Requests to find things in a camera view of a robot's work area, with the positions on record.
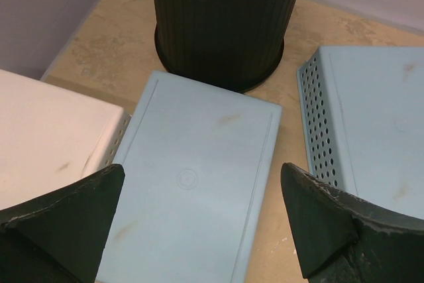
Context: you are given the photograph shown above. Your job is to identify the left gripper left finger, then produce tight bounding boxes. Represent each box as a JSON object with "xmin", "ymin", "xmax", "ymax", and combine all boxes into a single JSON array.
[{"xmin": 1, "ymin": 164, "xmax": 125, "ymax": 282}]

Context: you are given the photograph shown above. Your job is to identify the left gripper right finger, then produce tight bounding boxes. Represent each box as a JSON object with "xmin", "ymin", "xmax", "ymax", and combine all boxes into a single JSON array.
[{"xmin": 281, "ymin": 163, "xmax": 423, "ymax": 282}]

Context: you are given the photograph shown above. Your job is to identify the white perforated plastic basket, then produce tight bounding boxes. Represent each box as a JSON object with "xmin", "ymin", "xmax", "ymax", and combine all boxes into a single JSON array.
[{"xmin": 1, "ymin": 70, "xmax": 131, "ymax": 209}]

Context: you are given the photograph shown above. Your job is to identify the blue perforated plastic basket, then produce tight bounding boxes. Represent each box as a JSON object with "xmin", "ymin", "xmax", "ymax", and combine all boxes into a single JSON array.
[{"xmin": 96, "ymin": 71, "xmax": 282, "ymax": 282}]

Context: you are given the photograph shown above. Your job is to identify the large black plastic container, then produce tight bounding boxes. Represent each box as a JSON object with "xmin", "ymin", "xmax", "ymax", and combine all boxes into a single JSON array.
[{"xmin": 154, "ymin": 0, "xmax": 296, "ymax": 93}]

